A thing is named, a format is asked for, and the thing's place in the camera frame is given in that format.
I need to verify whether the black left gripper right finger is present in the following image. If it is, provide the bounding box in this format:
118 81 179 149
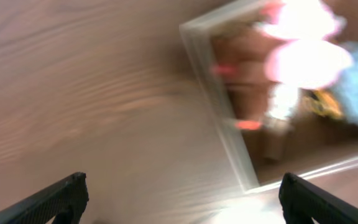
278 172 358 224

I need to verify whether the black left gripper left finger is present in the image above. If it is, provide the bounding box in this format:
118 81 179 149
0 172 89 224

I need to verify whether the yellow grey toy truck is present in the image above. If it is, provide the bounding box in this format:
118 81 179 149
302 42 358 126

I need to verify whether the pink white plush toy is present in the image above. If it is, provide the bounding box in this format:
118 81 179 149
257 0 354 121

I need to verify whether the brown plush toy with orange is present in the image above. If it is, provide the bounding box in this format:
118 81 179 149
211 21 286 130

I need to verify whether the white cardboard box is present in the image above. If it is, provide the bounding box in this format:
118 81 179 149
180 0 358 194

